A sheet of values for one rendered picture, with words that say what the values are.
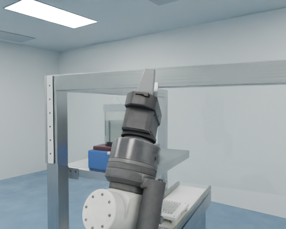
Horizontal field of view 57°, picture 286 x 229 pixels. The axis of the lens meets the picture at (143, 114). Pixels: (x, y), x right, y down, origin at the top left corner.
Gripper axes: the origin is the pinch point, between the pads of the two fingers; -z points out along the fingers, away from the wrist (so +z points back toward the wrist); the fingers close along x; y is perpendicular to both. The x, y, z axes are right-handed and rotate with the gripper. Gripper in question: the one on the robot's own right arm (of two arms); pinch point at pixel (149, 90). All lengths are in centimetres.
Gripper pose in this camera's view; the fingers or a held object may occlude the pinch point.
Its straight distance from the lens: 51.6
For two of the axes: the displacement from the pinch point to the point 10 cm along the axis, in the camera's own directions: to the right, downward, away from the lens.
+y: -9.7, -1.4, 2.1
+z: -2.0, 9.3, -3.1
